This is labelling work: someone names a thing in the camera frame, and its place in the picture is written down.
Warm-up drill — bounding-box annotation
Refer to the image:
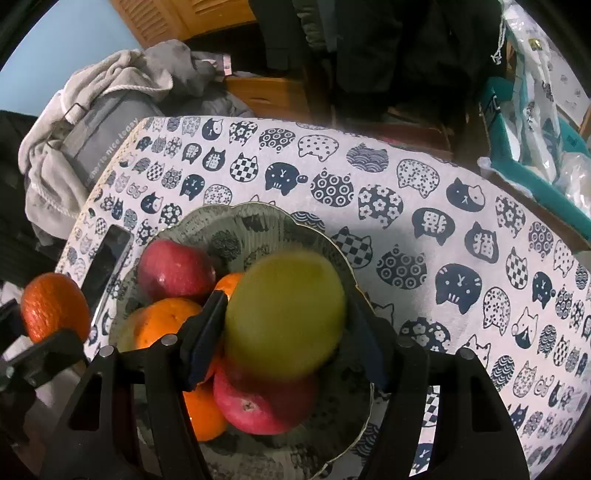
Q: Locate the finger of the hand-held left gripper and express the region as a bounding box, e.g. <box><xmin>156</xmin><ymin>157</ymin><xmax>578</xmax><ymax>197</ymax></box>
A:
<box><xmin>8</xmin><ymin>329</ymin><xmax>89</xmax><ymax>403</ymax></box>
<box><xmin>0</xmin><ymin>299</ymin><xmax>25</xmax><ymax>339</ymax></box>

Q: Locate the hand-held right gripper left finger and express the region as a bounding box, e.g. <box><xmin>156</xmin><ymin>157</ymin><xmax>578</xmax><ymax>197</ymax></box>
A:
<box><xmin>39</xmin><ymin>291</ymin><xmax>230</xmax><ymax>480</ymax></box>

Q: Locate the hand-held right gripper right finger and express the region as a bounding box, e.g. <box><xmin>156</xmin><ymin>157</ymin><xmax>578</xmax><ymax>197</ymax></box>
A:
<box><xmin>346</xmin><ymin>286</ymin><xmax>532</xmax><ymax>480</ymax></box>

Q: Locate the orange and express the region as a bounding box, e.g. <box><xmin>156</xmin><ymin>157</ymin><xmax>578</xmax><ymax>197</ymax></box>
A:
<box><xmin>183</xmin><ymin>351</ymin><xmax>228</xmax><ymax>443</ymax></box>
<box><xmin>132</xmin><ymin>297</ymin><xmax>204</xmax><ymax>352</ymax></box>

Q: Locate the red apple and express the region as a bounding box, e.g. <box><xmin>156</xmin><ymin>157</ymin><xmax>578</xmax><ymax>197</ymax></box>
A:
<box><xmin>212</xmin><ymin>355</ymin><xmax>321</xmax><ymax>436</ymax></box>
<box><xmin>137</xmin><ymin>239</ymin><xmax>217</xmax><ymax>306</ymax></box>

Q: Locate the yellow green pear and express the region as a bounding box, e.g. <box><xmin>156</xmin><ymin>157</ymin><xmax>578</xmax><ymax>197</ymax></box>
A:
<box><xmin>224</xmin><ymin>251</ymin><xmax>348</xmax><ymax>382</ymax></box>

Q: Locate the green glass bowl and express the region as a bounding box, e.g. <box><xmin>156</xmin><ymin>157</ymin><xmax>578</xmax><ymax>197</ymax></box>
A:
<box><xmin>108</xmin><ymin>202</ymin><xmax>376</xmax><ymax>468</ymax></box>

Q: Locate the black smartphone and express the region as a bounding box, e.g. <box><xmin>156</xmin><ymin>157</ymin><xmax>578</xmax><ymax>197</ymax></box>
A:
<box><xmin>80</xmin><ymin>224</ymin><xmax>135</xmax><ymax>315</ymax></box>

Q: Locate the black luggage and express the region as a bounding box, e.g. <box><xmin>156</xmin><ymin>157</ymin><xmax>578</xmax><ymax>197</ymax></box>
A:
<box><xmin>0</xmin><ymin>110</ymin><xmax>48</xmax><ymax>288</ymax></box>

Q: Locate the cat print tablecloth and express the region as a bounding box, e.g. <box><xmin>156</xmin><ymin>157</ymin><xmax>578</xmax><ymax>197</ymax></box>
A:
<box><xmin>54</xmin><ymin>115</ymin><xmax>591</xmax><ymax>480</ymax></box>

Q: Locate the light grey bathrobe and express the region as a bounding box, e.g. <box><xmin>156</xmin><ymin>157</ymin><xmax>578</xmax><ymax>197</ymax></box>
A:
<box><xmin>17</xmin><ymin>48</ymin><xmax>154</xmax><ymax>241</ymax></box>

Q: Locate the grey fabric bag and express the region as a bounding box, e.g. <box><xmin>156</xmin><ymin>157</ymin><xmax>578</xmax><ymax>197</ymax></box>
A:
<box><xmin>61</xmin><ymin>91</ymin><xmax>163</xmax><ymax>186</ymax></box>

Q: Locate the cardboard box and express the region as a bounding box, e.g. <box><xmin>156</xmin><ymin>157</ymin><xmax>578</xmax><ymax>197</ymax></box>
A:
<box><xmin>477</xmin><ymin>156</ymin><xmax>591</xmax><ymax>253</ymax></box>

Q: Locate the red printed book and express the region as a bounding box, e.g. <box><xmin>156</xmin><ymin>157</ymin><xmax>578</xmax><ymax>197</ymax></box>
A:
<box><xmin>382</xmin><ymin>121</ymin><xmax>454</xmax><ymax>149</ymax></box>

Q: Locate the teal plastic crate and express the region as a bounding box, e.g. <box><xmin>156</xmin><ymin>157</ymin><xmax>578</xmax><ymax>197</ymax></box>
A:
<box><xmin>477</xmin><ymin>76</ymin><xmax>591</xmax><ymax>241</ymax></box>

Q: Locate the wooden drawer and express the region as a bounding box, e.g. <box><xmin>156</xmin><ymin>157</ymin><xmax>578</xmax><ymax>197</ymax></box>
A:
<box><xmin>225</xmin><ymin>76</ymin><xmax>311</xmax><ymax>121</ymax></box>

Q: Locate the grey hoodie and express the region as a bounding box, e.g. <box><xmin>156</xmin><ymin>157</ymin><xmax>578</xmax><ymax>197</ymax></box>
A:
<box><xmin>142</xmin><ymin>39</ymin><xmax>258</xmax><ymax>119</ymax></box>

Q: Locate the clear plastic bag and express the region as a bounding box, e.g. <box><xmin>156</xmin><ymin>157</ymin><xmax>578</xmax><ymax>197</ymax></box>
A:
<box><xmin>555</xmin><ymin>151</ymin><xmax>591</xmax><ymax>205</ymax></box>

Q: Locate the white printed rice bag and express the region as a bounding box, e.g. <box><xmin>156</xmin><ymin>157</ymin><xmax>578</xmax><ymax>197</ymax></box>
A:
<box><xmin>502</xmin><ymin>0</ymin><xmax>563</xmax><ymax>182</ymax></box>

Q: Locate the black coat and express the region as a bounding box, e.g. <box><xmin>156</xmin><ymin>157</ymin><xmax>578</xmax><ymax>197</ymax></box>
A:
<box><xmin>248</xmin><ymin>0</ymin><xmax>505</xmax><ymax>118</ymax></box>

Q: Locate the wooden louvered wardrobe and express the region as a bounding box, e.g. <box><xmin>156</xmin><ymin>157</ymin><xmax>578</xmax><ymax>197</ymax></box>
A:
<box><xmin>108</xmin><ymin>0</ymin><xmax>258</xmax><ymax>50</ymax></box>

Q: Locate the white patterned storage box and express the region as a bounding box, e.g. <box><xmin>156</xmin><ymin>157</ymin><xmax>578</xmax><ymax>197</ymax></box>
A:
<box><xmin>549</xmin><ymin>45</ymin><xmax>591</xmax><ymax>117</ymax></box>

